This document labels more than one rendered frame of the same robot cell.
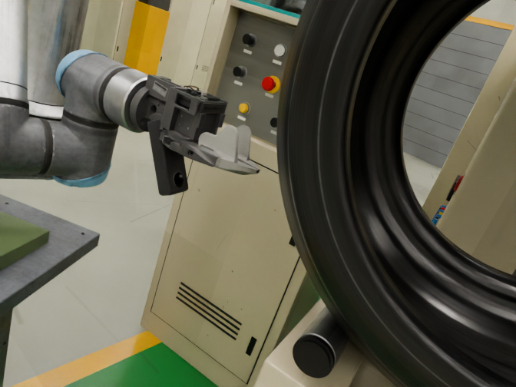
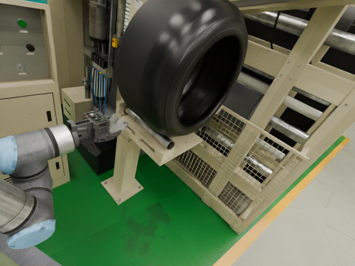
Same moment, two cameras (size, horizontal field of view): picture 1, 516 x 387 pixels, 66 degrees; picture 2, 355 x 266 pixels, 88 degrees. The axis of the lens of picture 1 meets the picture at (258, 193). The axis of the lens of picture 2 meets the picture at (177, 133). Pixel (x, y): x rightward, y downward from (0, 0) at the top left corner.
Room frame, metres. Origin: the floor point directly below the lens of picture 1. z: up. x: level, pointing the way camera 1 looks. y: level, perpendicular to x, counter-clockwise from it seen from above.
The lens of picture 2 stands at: (0.24, 0.55, 1.45)
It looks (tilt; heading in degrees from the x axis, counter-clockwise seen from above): 35 degrees down; 278
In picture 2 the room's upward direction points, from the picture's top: 19 degrees clockwise
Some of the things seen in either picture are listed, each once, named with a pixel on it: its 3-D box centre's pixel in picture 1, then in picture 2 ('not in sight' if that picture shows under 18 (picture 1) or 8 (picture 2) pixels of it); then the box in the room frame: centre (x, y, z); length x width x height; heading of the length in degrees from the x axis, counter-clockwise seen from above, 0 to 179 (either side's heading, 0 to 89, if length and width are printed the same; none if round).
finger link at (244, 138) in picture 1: (240, 146); (114, 120); (0.54, 0.05, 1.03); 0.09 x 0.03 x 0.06; 66
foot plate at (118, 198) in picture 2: not in sight; (122, 185); (0.68, -0.39, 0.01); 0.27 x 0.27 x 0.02; 66
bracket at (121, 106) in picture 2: not in sight; (146, 103); (0.60, -0.38, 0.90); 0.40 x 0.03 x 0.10; 66
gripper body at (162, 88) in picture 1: (178, 116); (89, 129); (0.57, 0.15, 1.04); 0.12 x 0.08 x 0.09; 66
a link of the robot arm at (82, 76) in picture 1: (100, 86); (26, 150); (0.64, 0.30, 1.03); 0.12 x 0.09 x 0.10; 66
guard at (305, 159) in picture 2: not in sight; (212, 153); (0.09, -0.52, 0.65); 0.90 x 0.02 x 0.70; 156
